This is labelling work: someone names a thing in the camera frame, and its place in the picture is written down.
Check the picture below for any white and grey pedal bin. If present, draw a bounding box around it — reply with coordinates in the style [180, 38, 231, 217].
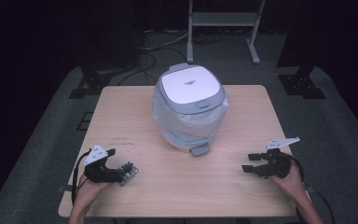
[151, 63, 230, 158]

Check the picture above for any person's left hand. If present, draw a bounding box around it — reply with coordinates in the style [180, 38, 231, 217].
[74, 174, 110, 204]

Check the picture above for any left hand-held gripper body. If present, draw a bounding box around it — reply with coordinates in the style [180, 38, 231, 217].
[83, 143, 117, 184]

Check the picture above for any white metal stand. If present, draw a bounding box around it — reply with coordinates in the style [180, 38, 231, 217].
[186, 0, 267, 65]

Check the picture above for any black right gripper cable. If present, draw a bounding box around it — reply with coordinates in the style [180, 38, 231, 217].
[287, 154, 337, 224]

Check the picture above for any person's right hand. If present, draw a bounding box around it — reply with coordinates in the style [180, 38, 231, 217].
[268, 161, 306, 201]

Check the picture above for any clear plastic bin liner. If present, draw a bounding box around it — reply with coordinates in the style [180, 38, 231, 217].
[151, 89, 230, 153]

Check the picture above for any black stand base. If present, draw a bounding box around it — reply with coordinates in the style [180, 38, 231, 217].
[278, 73, 326, 100]
[68, 65, 114, 100]

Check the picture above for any black floor socket plate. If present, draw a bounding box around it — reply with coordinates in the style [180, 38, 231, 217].
[76, 111, 94, 132]

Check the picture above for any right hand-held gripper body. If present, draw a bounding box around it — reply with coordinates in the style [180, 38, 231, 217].
[260, 136, 301, 179]

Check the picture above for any green circuit board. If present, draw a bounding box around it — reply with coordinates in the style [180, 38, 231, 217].
[117, 161, 140, 188]

